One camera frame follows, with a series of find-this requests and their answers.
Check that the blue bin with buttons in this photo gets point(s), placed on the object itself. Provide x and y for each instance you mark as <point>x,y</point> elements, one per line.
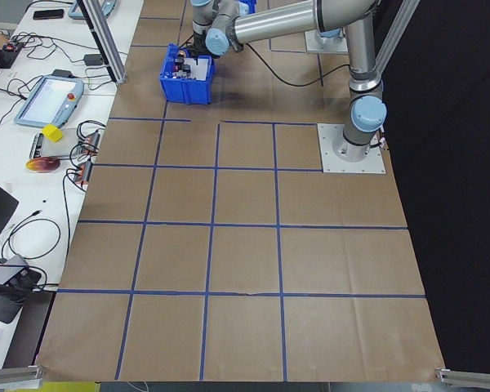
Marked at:
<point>185,92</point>

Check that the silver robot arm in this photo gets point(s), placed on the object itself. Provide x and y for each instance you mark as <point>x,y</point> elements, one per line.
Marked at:
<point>363,61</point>

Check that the green white push button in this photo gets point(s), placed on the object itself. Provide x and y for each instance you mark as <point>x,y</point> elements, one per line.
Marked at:
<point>173,76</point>

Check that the black green contact block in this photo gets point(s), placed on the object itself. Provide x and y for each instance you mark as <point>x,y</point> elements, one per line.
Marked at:
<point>187,64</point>

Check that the white foam bin liner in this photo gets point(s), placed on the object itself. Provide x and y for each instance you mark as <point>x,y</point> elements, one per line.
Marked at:
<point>203,70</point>

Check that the black power adapter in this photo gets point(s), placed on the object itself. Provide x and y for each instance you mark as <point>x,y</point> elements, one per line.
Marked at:
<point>63,73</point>
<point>93,60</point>

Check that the grey teach pendant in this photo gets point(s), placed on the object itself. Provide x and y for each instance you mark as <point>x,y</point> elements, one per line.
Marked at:
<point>74,8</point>
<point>49,100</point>

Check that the grey usb adapter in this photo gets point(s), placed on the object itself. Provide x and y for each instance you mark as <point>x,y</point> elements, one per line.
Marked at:
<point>90,141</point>
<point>83,171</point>

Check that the black smartphone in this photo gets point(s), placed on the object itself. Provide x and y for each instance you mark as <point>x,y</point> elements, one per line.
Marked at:
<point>48,14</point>

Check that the yellow cube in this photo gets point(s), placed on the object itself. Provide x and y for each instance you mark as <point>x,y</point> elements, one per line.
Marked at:
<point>52,132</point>

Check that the small grey keypad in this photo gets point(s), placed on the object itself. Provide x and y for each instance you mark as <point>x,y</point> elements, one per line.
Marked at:
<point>36,145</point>

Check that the dark red apple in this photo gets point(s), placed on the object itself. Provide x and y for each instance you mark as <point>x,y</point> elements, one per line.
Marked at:
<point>43,164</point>

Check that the aluminium profile bar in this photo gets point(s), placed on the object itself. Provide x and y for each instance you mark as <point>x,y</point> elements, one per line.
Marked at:
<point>14,375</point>
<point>469,375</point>

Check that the grey selector switch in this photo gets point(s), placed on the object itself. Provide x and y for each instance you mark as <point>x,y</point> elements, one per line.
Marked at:
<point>179,71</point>

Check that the aluminium profile post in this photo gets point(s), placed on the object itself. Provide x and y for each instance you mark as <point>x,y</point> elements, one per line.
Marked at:
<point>106,45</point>

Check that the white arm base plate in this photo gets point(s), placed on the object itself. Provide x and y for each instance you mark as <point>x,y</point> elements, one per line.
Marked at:
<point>371,163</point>
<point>310,43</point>

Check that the slanted metal frame bar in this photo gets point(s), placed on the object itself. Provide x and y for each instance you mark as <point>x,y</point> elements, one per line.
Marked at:
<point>397,36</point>

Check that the black frame cover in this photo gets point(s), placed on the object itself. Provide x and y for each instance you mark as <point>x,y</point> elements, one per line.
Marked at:
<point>433,163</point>

